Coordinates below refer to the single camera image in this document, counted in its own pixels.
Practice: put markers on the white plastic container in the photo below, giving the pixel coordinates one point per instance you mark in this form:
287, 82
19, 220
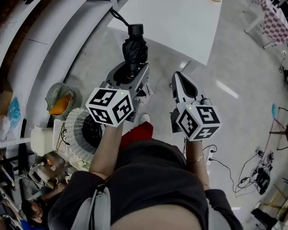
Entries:
42, 140

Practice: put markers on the blue plastic bag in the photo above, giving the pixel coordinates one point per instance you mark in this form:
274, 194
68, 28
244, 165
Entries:
14, 111

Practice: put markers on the white table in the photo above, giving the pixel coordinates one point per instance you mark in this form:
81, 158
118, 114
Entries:
172, 20

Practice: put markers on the person's red trousers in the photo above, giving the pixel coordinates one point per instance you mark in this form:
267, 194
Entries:
136, 134

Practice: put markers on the person's black shirt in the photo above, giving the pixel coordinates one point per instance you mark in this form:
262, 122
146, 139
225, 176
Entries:
153, 176

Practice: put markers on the white power strip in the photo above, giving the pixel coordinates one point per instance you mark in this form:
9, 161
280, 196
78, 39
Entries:
211, 153

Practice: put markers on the person's white shoe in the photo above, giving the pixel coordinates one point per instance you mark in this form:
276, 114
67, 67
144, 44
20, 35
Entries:
145, 118

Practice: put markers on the person's right forearm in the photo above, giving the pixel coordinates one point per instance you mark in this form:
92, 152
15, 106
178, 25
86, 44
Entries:
196, 166

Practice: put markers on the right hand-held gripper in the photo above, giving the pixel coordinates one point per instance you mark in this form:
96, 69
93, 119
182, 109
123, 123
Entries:
198, 122

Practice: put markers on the white curved shelving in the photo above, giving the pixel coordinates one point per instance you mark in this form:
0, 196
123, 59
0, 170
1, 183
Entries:
38, 39

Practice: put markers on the person's left forearm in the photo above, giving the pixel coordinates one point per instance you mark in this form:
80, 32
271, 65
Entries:
105, 150

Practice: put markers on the black umbrella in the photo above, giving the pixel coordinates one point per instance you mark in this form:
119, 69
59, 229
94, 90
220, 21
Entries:
134, 50

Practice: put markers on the blue duster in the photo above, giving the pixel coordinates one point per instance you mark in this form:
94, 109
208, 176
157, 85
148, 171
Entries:
274, 110

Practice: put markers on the table with checked cloth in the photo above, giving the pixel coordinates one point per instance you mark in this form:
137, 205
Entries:
273, 23

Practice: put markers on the round white fan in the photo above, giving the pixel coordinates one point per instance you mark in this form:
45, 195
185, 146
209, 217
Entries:
79, 130

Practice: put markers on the white mesh basket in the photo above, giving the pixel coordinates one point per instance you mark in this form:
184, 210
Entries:
58, 133

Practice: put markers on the green bucket with orange inside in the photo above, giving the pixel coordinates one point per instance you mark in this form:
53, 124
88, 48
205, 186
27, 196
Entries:
60, 102

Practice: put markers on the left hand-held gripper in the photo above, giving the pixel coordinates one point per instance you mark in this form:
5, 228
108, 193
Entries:
103, 104

